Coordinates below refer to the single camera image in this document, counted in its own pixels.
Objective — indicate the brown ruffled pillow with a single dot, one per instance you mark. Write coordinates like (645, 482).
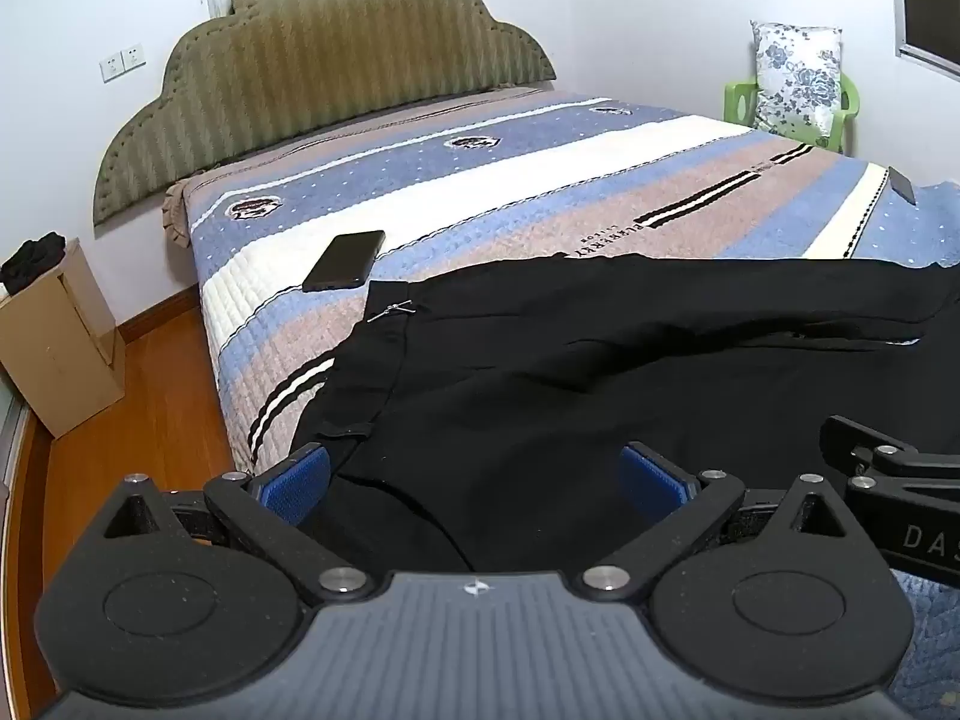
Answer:
(178, 214)

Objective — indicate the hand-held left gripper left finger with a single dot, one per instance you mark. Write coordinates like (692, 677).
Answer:
(301, 484)

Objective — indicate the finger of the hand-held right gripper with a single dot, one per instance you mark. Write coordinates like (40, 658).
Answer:
(870, 444)

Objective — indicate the white wall socket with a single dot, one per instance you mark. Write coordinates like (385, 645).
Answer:
(111, 69)
(133, 58)

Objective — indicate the black cloth bundle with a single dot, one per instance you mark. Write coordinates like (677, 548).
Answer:
(34, 255)

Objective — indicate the black smartphone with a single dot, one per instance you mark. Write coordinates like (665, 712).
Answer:
(345, 260)

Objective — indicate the grey door frame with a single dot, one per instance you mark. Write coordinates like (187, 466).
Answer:
(11, 435)

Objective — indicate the cardboard box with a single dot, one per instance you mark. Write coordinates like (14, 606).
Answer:
(56, 345)

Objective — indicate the blue floral pillow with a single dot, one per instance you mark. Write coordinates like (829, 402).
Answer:
(796, 75)

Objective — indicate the black pants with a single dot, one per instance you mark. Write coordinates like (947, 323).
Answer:
(600, 360)

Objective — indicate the striped quilted bedspread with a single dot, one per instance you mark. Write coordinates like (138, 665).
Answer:
(525, 165)

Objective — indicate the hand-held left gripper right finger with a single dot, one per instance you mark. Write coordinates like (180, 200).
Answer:
(651, 476)

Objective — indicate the olive padded headboard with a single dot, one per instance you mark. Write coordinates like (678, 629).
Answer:
(337, 52)

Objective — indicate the green plastic chair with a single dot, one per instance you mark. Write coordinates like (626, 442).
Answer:
(739, 101)

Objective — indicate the dark flat device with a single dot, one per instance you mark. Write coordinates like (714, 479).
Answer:
(902, 186)

